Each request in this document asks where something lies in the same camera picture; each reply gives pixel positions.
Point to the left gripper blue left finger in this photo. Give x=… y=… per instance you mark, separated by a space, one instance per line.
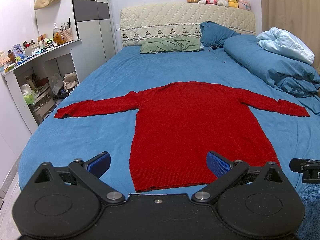
x=99 y=164

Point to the yellow pikachu plush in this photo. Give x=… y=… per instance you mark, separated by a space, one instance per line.
x=233 y=3

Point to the green pillow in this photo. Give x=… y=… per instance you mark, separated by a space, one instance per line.
x=171 y=44

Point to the white shelf desk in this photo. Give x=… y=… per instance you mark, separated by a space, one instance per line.
x=40 y=69

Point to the pink round plush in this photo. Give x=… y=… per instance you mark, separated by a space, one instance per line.
x=244 y=5

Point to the red knit sweater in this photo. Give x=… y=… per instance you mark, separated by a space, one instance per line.
x=179 y=123

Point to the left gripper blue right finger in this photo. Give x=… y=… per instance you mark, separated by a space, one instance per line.
x=218 y=164

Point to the light blue blanket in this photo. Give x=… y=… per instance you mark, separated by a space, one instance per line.
x=282 y=42

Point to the cream quilted headboard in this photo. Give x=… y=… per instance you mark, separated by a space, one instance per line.
x=142 y=22

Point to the dark blue pillow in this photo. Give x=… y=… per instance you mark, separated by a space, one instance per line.
x=214 y=35

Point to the blue fluffy rug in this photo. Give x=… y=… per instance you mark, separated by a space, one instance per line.
x=309 y=229

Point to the white bear plush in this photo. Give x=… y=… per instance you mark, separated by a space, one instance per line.
x=222 y=0

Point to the small brown teddy bear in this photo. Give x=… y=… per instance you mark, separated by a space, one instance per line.
x=59 y=39

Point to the beige bag under desk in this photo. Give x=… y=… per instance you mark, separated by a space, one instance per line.
x=70 y=81

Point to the beige curtain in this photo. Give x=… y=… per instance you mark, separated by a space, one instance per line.
x=300 y=17

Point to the woven storage basket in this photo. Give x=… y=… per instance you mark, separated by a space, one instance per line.
x=67 y=34

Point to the white grey wardrobe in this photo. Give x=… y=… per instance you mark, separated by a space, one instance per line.
x=93 y=24

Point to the blue rolled duvet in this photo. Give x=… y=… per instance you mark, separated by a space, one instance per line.
x=291 y=76

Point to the blue bed sheet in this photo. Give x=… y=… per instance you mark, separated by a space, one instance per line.
x=60 y=141

